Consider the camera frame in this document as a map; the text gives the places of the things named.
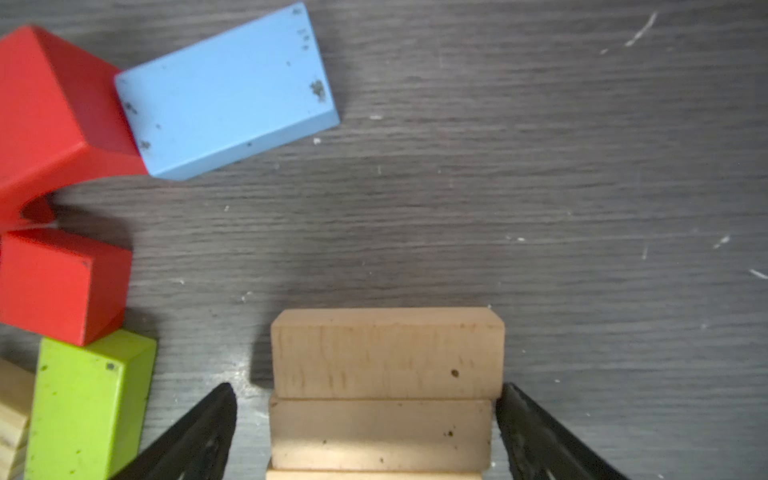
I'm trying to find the lime green wood block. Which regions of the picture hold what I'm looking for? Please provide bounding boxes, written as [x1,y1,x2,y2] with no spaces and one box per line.
[24,329,157,479]

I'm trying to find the small natural wood cube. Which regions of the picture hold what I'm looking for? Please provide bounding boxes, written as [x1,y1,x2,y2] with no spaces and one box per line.
[1,359,35,479]

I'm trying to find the light blue wood block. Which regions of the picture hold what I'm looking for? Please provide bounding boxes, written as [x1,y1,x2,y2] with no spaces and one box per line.
[115,2,340,181]

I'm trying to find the small red wood cube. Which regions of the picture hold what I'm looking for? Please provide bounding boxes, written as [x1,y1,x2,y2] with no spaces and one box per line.
[1,229,132,346]

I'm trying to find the red arch wood block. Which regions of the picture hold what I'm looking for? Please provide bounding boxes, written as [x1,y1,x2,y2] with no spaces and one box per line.
[1,25,148,231]

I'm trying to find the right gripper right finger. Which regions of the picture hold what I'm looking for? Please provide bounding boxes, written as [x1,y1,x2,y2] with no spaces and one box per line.
[496,382,627,480]

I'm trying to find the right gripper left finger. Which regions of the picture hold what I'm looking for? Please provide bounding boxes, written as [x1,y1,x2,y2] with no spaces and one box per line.
[112,383,237,480]

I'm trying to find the natural wood block long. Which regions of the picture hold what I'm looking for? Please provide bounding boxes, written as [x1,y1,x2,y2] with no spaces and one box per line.
[270,307,505,399]
[265,467,483,480]
[269,396,493,473]

